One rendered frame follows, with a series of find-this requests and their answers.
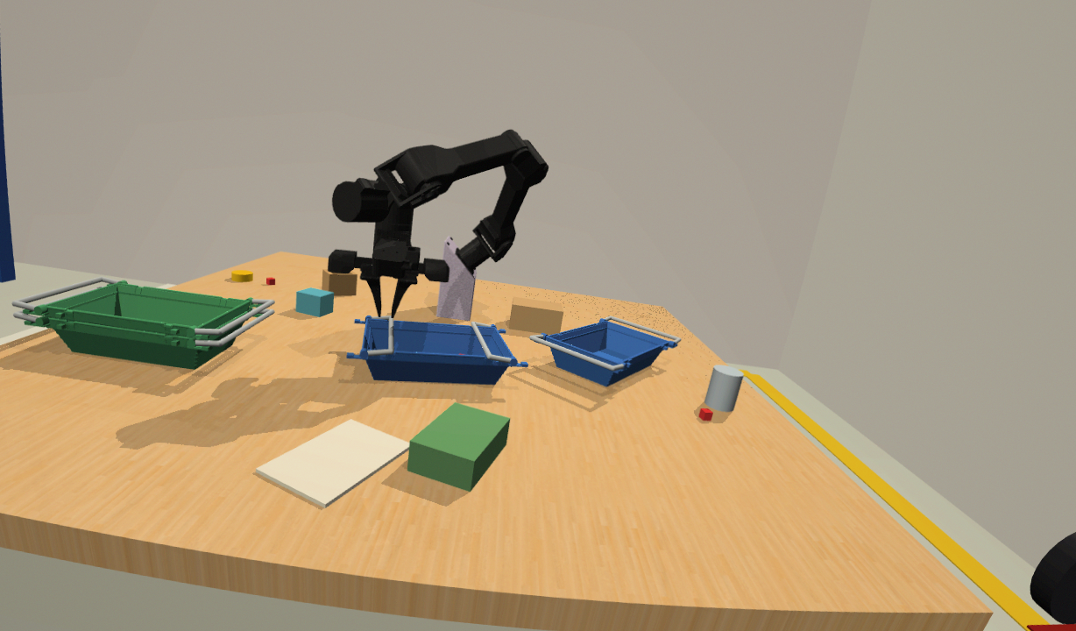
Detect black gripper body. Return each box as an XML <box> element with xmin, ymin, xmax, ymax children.
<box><xmin>328</xmin><ymin>222</ymin><xmax>450</xmax><ymax>282</ymax></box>

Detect light blue cube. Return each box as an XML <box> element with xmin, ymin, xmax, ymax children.
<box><xmin>295</xmin><ymin>288</ymin><xmax>334</xmax><ymax>317</ymax></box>

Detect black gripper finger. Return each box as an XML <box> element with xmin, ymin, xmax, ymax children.
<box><xmin>359</xmin><ymin>274</ymin><xmax>381</xmax><ymax>317</ymax></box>
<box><xmin>391</xmin><ymin>277</ymin><xmax>417</xmax><ymax>318</ymax></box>

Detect green rectangular block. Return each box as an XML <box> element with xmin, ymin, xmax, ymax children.
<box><xmin>407</xmin><ymin>402</ymin><xmax>510</xmax><ymax>492</ymax></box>

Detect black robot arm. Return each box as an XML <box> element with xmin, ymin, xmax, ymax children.
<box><xmin>332</xmin><ymin>130</ymin><xmax>549</xmax><ymax>279</ymax></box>

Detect grey cylinder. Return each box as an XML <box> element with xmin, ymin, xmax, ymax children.
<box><xmin>704</xmin><ymin>365</ymin><xmax>744</xmax><ymax>412</ymax></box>

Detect blue plastic tray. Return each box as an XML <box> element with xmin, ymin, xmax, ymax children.
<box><xmin>346</xmin><ymin>316</ymin><xmax>528</xmax><ymax>385</ymax></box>
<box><xmin>529</xmin><ymin>316</ymin><xmax>681</xmax><ymax>387</ymax></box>

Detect cream flat rectangular pad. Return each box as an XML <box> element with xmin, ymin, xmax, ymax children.
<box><xmin>256</xmin><ymin>419</ymin><xmax>410</xmax><ymax>508</ymax></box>

